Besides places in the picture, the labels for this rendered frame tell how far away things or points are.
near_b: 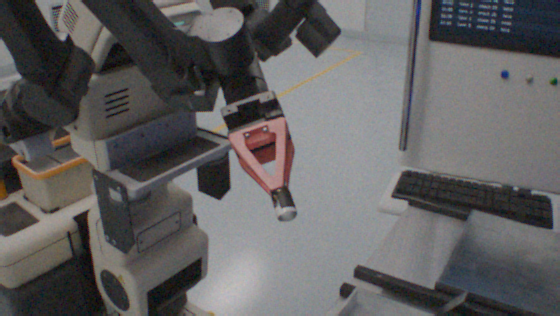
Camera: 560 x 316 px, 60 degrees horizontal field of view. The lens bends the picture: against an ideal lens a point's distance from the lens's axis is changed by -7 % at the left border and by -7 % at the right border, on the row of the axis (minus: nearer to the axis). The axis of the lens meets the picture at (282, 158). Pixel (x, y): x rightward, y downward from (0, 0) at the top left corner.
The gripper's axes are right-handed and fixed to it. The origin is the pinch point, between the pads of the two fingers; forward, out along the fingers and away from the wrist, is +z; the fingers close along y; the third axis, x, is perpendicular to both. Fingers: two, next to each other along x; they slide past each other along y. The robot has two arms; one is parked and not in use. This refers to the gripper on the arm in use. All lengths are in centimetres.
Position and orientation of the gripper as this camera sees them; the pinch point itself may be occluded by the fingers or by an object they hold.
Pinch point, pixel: (277, 187)
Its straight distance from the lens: 56.5
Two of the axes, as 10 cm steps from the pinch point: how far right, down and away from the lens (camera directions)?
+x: 9.5, -3.3, 0.0
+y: -1.8, -5.4, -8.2
